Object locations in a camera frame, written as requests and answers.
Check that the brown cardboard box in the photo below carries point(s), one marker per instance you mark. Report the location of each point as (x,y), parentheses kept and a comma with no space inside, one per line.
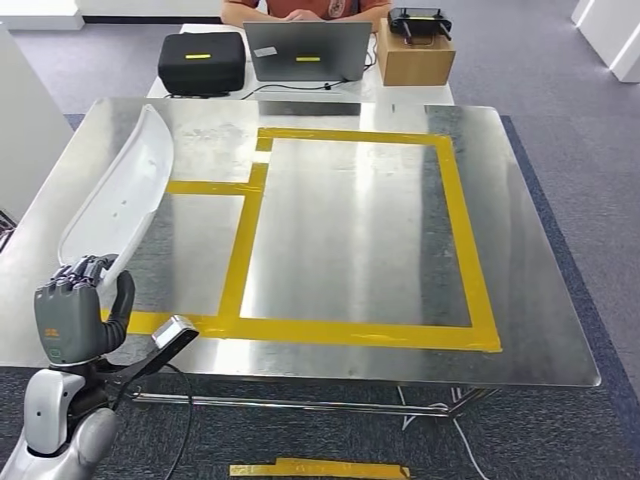
(415,63)

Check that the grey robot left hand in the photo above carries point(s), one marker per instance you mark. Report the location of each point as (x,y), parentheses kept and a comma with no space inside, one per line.
(65,324)

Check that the large white block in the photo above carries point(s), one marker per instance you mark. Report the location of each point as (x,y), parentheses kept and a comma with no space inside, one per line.
(615,33)

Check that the grey laptop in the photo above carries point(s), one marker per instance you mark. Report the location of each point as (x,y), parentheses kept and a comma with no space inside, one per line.
(307,46)

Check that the yellow floor tape marking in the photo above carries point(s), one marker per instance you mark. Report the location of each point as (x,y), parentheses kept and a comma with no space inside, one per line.
(324,470)

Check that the person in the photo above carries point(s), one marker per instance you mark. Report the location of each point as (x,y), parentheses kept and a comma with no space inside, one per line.
(310,8)

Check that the white plastic car part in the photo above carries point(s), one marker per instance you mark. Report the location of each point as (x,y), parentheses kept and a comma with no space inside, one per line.
(125,192)

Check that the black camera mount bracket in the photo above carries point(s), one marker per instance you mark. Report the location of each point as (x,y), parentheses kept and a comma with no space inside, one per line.
(140,364)

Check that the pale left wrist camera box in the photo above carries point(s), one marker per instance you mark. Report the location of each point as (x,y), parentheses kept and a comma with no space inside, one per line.
(172,331)

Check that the black carrying case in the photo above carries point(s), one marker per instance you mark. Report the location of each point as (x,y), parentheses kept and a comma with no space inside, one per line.
(200,73)

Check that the white board panel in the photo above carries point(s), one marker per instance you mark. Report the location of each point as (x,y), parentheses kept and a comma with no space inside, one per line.
(30,132)

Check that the white desk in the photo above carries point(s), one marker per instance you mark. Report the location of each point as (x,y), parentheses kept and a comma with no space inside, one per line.
(360,91)

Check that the steel workbench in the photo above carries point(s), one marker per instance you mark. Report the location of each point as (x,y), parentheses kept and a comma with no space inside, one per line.
(350,232)

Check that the yellow workbench tape marking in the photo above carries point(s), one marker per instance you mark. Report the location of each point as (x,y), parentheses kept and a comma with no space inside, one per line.
(465,265)

